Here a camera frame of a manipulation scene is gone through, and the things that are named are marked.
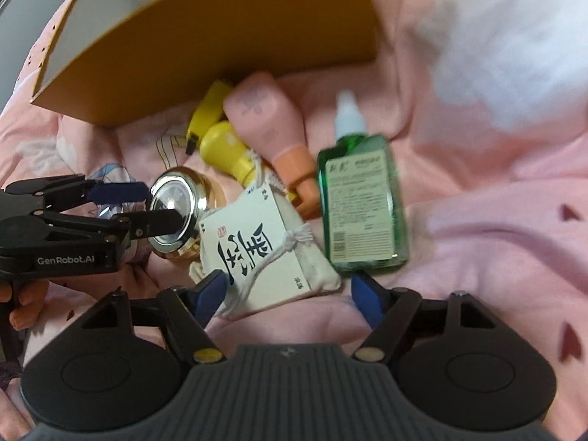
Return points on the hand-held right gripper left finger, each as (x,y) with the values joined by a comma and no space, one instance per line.
(212,291)

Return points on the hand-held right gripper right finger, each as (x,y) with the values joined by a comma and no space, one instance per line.
(366,297)

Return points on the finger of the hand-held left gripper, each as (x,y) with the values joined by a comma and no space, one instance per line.
(117,191)
(154,223)

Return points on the round gold tin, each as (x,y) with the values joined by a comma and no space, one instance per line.
(177,202)

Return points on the green spray bottle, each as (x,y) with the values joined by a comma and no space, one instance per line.
(363,202)

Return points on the yellow bulb-shaped bottle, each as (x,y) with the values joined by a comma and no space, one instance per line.
(224,149)

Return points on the yellow tube with black tip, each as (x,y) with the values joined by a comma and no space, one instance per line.
(209,110)

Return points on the pink bottle with orange cap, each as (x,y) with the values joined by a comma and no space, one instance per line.
(271,119)

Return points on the orange cardboard box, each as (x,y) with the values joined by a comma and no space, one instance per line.
(216,36)

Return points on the person's left hand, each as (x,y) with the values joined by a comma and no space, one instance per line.
(28,302)

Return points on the pink printed blanket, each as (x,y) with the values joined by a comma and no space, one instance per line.
(487,239)

